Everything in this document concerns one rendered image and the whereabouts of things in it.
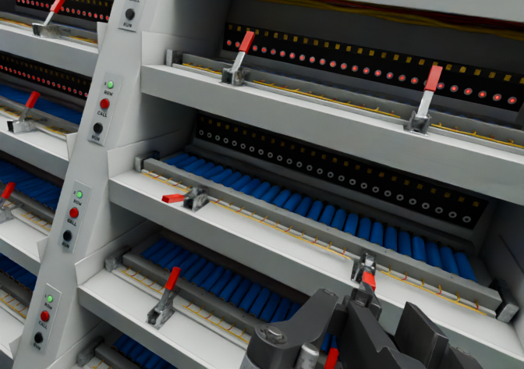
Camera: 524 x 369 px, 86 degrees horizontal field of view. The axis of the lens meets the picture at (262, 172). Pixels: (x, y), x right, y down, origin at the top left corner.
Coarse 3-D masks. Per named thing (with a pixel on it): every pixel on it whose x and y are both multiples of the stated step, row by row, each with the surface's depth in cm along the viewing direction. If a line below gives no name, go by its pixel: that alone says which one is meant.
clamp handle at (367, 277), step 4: (368, 260) 35; (372, 260) 35; (364, 264) 36; (368, 264) 36; (364, 268) 34; (368, 268) 35; (364, 272) 32; (368, 272) 33; (364, 276) 31; (368, 276) 31; (372, 276) 32; (364, 280) 30; (368, 280) 30; (372, 280) 30; (372, 284) 29; (372, 288) 29
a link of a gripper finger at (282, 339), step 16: (304, 304) 13; (320, 304) 13; (336, 304) 16; (304, 320) 11; (320, 320) 11; (256, 336) 8; (272, 336) 8; (288, 336) 9; (304, 336) 9; (320, 336) 10; (256, 352) 8; (272, 352) 8; (288, 352) 8; (272, 368) 8
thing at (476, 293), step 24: (144, 168) 51; (168, 168) 50; (216, 192) 46; (264, 216) 44; (288, 216) 42; (336, 240) 40; (360, 240) 40; (384, 264) 38; (408, 264) 37; (456, 288) 36; (480, 288) 35; (480, 312) 34
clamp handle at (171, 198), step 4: (192, 192) 44; (196, 192) 44; (164, 196) 37; (168, 196) 38; (172, 196) 38; (176, 196) 39; (180, 196) 40; (184, 196) 41; (188, 196) 42; (192, 196) 43; (196, 196) 44; (164, 200) 37; (168, 200) 37; (172, 200) 38; (176, 200) 39; (180, 200) 40
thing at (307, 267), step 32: (128, 160) 50; (160, 160) 58; (256, 160) 57; (128, 192) 47; (160, 192) 47; (352, 192) 51; (160, 224) 46; (192, 224) 43; (224, 224) 42; (256, 224) 43; (448, 224) 46; (256, 256) 40; (288, 256) 38; (320, 256) 39; (512, 256) 39; (320, 288) 37; (352, 288) 35; (384, 288) 36; (416, 288) 37; (512, 288) 36; (384, 320) 35; (448, 320) 33; (480, 320) 34; (512, 320) 34; (480, 352) 31; (512, 352) 30
